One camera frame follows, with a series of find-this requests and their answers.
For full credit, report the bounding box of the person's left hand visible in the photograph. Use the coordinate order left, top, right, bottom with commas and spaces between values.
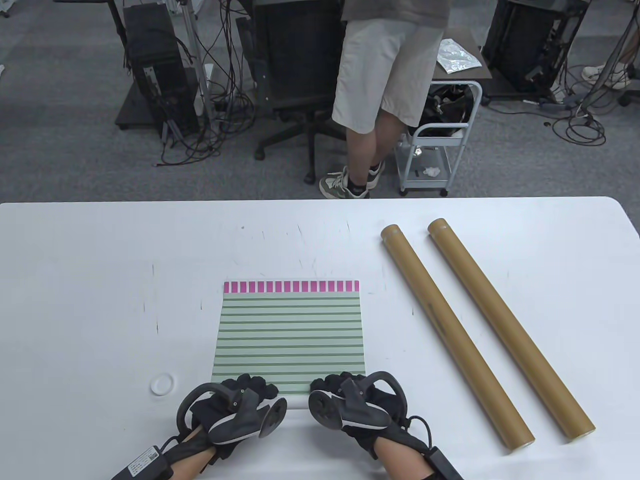
190, 374, 279, 471

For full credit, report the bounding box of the person's right hand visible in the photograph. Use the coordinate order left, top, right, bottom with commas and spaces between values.
310, 372, 435, 461

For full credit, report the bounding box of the black grey hand controller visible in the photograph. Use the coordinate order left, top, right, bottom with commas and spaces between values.
307, 371, 408, 432
176, 382, 288, 445

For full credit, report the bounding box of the green striped mouse pad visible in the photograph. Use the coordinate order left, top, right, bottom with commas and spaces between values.
211, 279, 368, 411

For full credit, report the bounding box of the brown cardboard mailing tube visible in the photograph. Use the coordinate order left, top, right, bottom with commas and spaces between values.
380, 224, 536, 453
427, 217, 597, 444

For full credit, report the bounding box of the person's right forearm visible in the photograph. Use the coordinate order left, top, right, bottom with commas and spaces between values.
377, 440, 436, 480

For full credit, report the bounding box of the person's left forearm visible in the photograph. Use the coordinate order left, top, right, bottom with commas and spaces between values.
172, 447, 218, 480

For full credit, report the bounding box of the grey labelled left wrist pack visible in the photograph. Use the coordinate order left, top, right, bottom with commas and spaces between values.
111, 446, 173, 480

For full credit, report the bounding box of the black right wrist pack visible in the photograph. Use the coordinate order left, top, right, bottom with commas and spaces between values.
427, 447, 463, 480

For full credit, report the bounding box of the white metal utility cart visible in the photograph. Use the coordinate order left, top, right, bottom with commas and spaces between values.
395, 80, 483, 197

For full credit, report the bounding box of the black headset gear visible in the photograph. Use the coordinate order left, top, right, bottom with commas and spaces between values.
415, 84, 475, 137

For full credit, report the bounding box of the black mesh office chair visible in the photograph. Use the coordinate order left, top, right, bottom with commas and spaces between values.
236, 0, 348, 185

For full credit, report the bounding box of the small brown top side table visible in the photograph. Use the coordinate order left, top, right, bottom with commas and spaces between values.
432, 27, 493, 81

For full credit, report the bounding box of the black computer tower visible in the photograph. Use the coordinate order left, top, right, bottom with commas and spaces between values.
115, 4, 202, 140

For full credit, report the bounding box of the crumpled silver foil bag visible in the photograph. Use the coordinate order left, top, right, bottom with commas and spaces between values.
436, 38, 483, 74

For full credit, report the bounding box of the black computer rack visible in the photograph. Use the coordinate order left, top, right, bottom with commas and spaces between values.
482, 0, 591, 98

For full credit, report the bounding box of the black right glove cable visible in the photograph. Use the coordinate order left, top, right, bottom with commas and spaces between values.
406, 415, 433, 451

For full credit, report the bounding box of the black cable bundle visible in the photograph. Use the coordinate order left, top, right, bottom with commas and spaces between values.
152, 0, 256, 167

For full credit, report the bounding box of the black coiled floor cable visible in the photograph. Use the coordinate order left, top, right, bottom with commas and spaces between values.
542, 60, 608, 147

